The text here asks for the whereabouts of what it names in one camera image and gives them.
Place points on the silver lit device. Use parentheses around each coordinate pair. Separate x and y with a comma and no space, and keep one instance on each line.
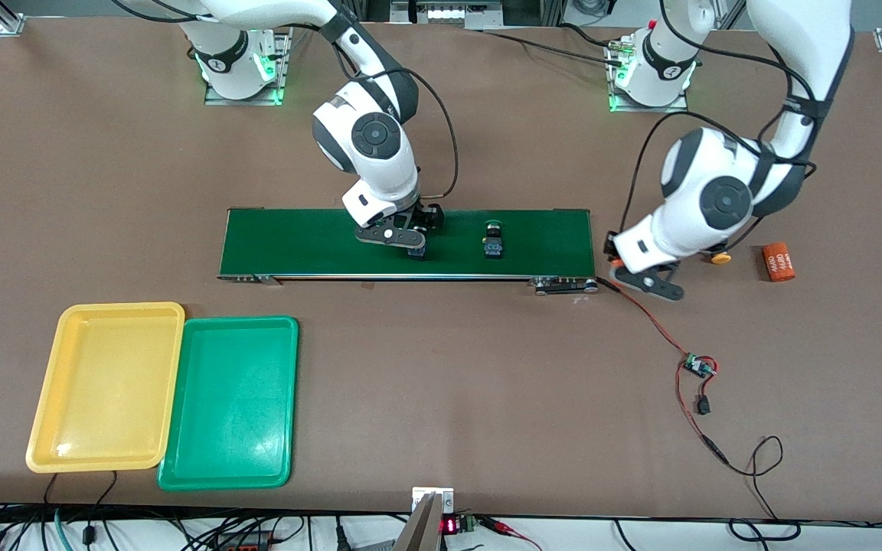
(445,14)

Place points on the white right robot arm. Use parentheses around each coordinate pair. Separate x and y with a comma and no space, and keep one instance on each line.
(387,184)

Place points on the green cap push button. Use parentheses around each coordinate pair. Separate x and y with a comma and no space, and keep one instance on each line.
(416,253)
(493,246)

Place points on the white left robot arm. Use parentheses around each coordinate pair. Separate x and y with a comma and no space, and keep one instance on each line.
(678,229)

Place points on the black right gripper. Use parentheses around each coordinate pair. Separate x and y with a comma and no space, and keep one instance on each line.
(429,217)

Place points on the small green circuit board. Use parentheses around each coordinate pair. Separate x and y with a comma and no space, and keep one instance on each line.
(697,366)

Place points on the small black plug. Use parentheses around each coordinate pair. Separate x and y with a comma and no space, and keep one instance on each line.
(703,405)

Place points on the yellow plastic tray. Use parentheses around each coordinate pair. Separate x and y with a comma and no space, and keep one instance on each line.
(104,383)

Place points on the red power strip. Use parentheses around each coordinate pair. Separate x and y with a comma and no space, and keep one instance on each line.
(246,545)

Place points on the red clip lead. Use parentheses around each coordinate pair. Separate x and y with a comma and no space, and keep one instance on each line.
(510,529)

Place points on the metal mounting bracket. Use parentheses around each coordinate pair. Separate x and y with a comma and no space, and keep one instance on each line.
(429,520)

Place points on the yellow cap push button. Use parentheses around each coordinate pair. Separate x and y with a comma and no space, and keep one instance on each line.
(721,259)

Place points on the green plastic tray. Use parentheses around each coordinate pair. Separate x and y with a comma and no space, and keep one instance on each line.
(230,402)

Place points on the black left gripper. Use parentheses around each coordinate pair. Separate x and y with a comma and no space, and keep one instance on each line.
(610,249)

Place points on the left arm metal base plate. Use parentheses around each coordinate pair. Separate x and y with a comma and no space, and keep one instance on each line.
(678,107)

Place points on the green conveyor belt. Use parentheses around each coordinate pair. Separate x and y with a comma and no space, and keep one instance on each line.
(295,245)

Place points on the red digit display module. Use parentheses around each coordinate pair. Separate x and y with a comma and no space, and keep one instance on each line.
(452,525)

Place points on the orange cylinder with white print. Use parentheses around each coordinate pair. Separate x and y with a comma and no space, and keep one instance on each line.
(619,264)
(779,262)

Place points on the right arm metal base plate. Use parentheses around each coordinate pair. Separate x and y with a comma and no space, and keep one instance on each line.
(215,98)

